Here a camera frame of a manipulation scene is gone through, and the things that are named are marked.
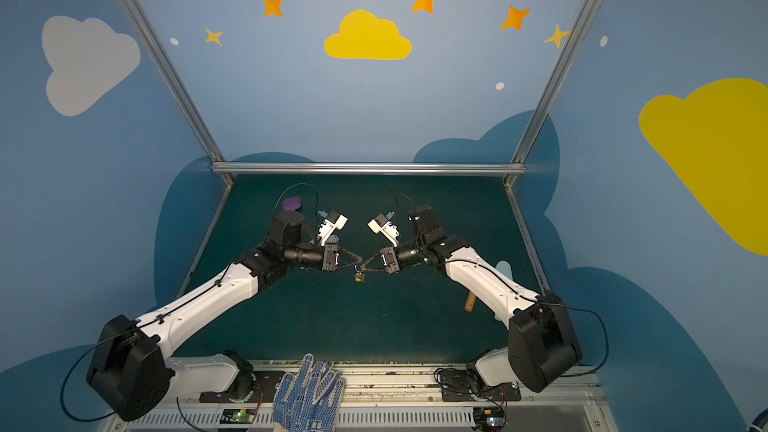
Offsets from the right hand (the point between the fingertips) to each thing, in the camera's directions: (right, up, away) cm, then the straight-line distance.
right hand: (366, 266), depth 73 cm
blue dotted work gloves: (-14, -32, -3) cm, 35 cm away
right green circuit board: (+30, -37, -1) cm, 48 cm away
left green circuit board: (-31, -36, -2) cm, 48 cm away
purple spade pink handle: (-32, +16, +41) cm, 54 cm away
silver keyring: (-3, 0, -1) cm, 3 cm away
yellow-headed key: (-2, -3, +1) cm, 4 cm away
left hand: (-1, +1, -2) cm, 2 cm away
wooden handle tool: (+30, -14, +15) cm, 37 cm away
